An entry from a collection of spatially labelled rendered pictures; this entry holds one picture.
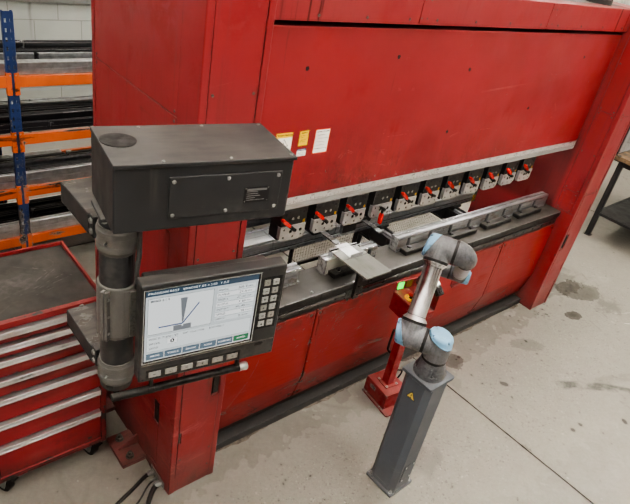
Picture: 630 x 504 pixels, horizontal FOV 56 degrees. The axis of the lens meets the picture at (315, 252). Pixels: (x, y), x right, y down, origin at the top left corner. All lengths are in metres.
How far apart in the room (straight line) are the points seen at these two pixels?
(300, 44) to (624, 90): 2.72
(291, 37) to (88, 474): 2.23
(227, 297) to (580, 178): 3.41
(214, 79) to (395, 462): 2.08
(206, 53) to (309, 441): 2.25
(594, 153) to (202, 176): 3.52
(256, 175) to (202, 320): 0.47
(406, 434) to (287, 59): 1.81
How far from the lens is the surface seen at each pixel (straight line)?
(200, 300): 1.74
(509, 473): 3.72
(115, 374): 1.98
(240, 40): 1.94
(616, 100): 4.58
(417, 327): 2.71
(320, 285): 3.03
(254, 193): 1.63
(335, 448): 3.44
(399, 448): 3.10
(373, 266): 3.05
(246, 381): 3.03
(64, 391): 2.86
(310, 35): 2.38
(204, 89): 1.92
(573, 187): 4.75
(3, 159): 4.38
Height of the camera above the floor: 2.57
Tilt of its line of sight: 31 degrees down
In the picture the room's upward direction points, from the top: 12 degrees clockwise
